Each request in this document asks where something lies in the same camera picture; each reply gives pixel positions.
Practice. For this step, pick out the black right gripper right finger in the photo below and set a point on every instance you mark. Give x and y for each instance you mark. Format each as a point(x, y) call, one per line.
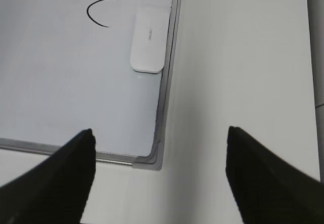
point(266, 188)

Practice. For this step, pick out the white magnetic whiteboard grey frame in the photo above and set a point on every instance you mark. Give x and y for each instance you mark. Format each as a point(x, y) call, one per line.
point(65, 67)

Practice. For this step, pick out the white rectangular whiteboard eraser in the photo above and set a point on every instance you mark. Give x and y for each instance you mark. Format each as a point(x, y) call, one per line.
point(150, 40)

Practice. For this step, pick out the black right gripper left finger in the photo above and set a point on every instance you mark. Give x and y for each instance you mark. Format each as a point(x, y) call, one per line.
point(56, 190)

